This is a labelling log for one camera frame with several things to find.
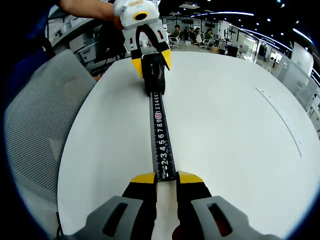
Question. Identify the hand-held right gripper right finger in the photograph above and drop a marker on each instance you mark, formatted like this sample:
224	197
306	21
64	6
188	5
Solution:
192	197

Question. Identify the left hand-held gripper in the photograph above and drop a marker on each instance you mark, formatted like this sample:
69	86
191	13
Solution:
132	12

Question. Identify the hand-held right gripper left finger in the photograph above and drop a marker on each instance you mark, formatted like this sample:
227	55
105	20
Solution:
142	200

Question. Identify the black tape measure with blade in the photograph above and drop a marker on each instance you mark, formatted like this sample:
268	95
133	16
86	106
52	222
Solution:
163	140

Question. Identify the person's left forearm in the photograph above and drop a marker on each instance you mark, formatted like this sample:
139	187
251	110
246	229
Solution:
87	8

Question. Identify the white office chair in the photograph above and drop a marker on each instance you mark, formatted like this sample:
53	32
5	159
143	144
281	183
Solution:
175	42

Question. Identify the black office chair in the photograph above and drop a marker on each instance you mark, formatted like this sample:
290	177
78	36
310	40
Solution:
108	42

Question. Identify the white office desk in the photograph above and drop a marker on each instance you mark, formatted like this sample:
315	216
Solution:
75	32

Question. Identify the person's body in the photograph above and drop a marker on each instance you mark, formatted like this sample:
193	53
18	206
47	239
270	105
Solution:
22	50

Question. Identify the grey mesh office chair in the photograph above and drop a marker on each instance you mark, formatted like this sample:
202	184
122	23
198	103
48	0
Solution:
37	120

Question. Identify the frosted desk partition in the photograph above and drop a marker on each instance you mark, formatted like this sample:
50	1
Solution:
295	80

